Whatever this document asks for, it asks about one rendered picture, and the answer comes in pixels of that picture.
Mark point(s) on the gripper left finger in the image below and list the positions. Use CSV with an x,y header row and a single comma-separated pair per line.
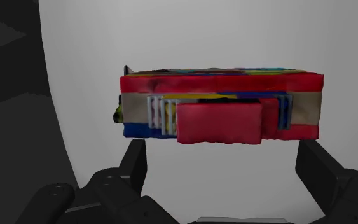
x,y
113,189

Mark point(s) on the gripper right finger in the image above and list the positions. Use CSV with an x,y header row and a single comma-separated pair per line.
x,y
336,186

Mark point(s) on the red multicoloured flat box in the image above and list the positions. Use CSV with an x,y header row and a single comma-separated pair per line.
x,y
219,105

